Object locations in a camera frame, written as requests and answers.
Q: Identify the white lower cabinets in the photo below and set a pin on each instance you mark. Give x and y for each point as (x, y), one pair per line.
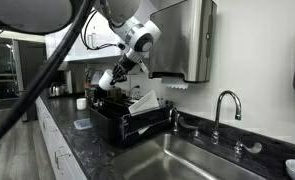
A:
(64, 163)

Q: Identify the steel kettle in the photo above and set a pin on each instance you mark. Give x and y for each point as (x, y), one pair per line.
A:
(57, 89)

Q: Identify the chrome left faucet handle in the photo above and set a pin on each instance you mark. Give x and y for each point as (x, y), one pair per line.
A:
(177, 119)

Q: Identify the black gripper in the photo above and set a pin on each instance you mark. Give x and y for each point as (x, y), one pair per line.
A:
(122, 67)

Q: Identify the framed picture on counter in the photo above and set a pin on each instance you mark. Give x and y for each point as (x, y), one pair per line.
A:
(97, 74)

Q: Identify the small white cup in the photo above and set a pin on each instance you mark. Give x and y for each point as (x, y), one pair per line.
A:
(81, 103)

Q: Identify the chrome faucet handle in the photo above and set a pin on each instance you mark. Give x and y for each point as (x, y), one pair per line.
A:
(239, 148)
(177, 119)

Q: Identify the chrome gooseneck faucet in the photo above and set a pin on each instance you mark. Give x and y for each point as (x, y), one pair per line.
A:
(238, 113)

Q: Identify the stainless steel sink basin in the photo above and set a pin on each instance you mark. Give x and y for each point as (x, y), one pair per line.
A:
(168, 157)

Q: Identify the steel paper towel dispenser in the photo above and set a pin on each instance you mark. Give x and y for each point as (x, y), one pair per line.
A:
(184, 48)

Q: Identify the black dish drying rack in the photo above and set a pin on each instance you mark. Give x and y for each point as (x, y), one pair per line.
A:
(117, 126)

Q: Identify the chrome right faucet handle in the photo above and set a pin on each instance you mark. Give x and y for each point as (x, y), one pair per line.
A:
(239, 148)

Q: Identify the white ceramic mug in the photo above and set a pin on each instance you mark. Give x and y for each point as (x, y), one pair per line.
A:
(105, 80)

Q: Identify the white square plate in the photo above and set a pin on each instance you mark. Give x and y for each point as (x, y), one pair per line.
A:
(147, 102)

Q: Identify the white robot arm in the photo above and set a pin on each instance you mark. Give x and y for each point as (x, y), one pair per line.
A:
(41, 17)

